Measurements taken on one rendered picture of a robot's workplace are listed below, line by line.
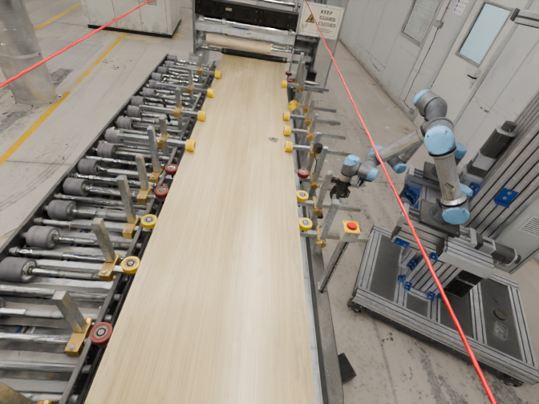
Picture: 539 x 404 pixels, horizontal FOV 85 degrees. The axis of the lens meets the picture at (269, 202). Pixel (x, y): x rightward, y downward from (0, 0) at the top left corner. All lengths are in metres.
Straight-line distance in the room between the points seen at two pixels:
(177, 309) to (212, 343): 0.21
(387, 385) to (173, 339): 1.60
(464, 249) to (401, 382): 1.05
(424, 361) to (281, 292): 1.51
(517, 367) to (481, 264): 0.98
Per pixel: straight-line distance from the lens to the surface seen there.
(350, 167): 1.70
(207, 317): 1.36
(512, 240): 2.24
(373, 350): 2.52
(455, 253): 1.98
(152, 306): 1.40
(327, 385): 1.55
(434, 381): 2.66
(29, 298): 1.83
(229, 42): 4.10
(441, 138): 1.54
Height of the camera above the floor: 2.13
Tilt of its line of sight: 42 degrees down
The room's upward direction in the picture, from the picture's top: 11 degrees clockwise
